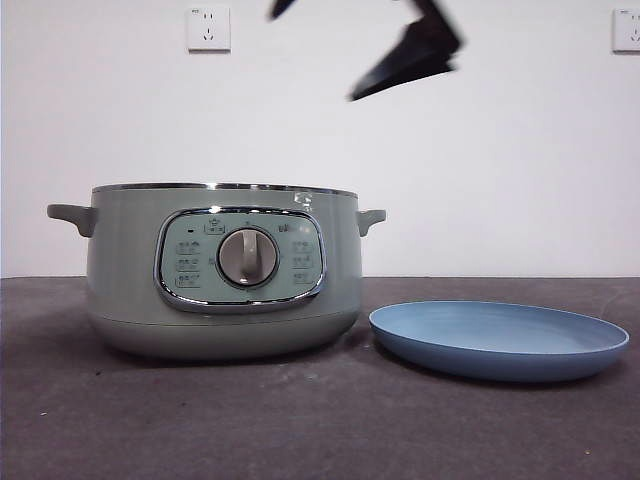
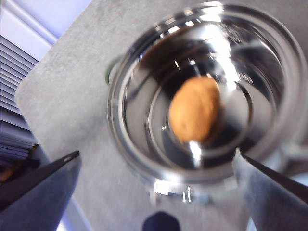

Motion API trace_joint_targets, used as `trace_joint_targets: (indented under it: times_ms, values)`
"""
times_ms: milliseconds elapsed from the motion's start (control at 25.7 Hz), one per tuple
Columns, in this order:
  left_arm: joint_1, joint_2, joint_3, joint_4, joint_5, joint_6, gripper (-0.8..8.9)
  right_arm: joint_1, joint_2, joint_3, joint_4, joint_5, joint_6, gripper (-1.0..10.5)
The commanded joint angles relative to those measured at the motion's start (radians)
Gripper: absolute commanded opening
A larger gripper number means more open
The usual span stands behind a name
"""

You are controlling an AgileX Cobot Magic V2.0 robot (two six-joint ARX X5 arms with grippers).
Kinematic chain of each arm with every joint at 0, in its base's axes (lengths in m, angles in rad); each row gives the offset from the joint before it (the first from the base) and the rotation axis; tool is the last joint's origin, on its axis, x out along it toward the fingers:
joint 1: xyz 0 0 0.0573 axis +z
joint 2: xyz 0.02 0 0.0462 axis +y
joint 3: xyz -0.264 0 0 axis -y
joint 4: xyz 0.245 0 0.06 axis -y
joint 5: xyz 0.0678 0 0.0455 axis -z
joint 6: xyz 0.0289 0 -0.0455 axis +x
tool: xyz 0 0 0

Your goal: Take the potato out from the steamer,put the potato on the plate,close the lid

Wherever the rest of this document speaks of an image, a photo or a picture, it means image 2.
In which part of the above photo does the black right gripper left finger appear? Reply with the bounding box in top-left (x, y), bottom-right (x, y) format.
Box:
top-left (0, 150), bottom-right (82, 231)

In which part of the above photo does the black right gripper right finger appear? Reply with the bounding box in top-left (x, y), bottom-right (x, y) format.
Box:
top-left (232, 148), bottom-right (308, 231)

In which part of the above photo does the brown potato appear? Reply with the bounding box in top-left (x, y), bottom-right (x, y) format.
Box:
top-left (168, 76), bottom-right (222, 144)

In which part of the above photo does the pale green electric steamer pot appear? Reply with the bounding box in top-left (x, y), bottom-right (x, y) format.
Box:
top-left (104, 1), bottom-right (308, 205)

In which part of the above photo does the grey slatted panel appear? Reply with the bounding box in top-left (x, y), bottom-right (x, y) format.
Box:
top-left (0, 35), bottom-right (40, 116)

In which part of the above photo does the black rounded camera housing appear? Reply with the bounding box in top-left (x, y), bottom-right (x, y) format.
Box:
top-left (141, 211), bottom-right (181, 231)

